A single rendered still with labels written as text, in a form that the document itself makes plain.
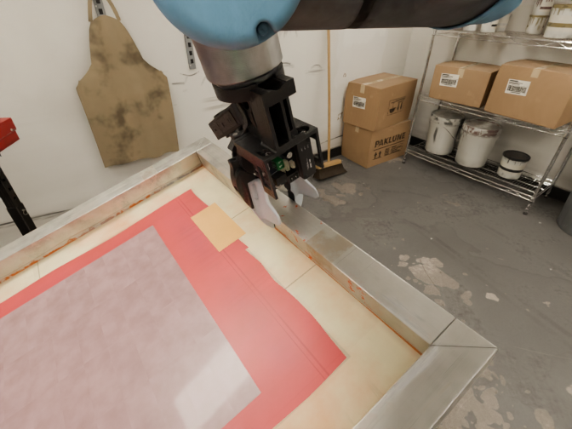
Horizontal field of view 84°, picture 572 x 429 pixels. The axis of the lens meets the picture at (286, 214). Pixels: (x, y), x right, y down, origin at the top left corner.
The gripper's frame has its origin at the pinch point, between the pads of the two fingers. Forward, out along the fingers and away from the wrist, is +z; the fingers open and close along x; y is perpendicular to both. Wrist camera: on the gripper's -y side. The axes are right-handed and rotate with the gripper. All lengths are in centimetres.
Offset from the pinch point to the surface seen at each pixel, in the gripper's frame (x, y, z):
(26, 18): -11, -200, -18
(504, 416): 54, 38, 146
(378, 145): 198, -157, 163
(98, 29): 17, -195, -3
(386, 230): 116, -78, 163
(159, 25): 51, -200, 6
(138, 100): 16, -193, 38
